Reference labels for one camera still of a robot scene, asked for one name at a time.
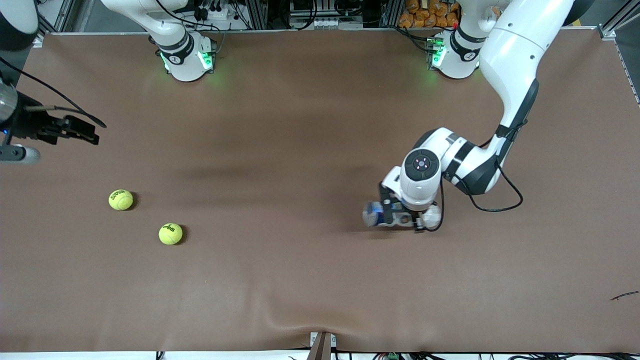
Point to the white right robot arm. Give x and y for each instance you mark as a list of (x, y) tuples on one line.
[(185, 60)]

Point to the green terminal connector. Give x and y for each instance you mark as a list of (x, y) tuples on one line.
[(393, 356)]

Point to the orange packaged goods pile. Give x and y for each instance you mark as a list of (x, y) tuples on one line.
[(425, 15)]

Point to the yellow Wilson print tennis ball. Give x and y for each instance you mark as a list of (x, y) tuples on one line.
[(170, 233)]

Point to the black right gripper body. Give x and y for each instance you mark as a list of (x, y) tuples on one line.
[(31, 126)]

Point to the white electronics unit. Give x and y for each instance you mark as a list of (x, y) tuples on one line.
[(335, 22)]

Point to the aluminium frame post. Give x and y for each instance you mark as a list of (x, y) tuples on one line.
[(612, 27), (257, 15), (390, 12)]

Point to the yellow Roland Garros tennis ball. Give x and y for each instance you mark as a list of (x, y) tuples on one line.
[(120, 199)]

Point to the aluminium table side rail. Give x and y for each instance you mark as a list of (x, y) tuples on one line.
[(630, 75)]

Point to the brown table mat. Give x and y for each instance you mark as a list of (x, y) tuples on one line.
[(300, 150)]

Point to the brown grey mounting bracket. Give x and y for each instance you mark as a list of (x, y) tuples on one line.
[(322, 347)]

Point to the silver blue ball can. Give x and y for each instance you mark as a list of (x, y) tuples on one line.
[(372, 214)]

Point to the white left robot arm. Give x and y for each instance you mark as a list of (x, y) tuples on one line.
[(515, 45)]

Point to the white power strip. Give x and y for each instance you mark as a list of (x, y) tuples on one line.
[(215, 12)]

